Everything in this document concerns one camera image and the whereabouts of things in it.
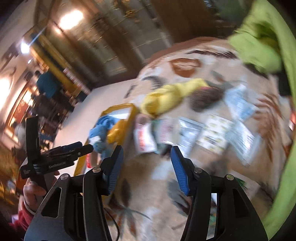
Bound silver foil packet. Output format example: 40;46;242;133
177;116;204;158

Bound red white packet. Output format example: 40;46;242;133
133;113;157;155

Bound lemon print packet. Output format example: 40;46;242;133
197;114;233;155

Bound white black-text packet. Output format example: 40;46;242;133
225;120;262;166

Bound yellow towel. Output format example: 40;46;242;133
140;78;210;118

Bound white blue desiccant packet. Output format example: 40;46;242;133
224;84;258;123

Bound brown furry plush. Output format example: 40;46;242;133
189;87;224;112

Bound left hand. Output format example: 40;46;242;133
23;178;47;214

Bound blue cloth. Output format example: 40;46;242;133
88;115;119;160

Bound person in teal shirt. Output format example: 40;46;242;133
34;70;74;113

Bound leaf patterned beige blanket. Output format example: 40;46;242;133
107;37;292;240

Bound wooden glass doors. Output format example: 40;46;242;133
33;1;172;95

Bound lime green cloth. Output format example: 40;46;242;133
229;1;295;240

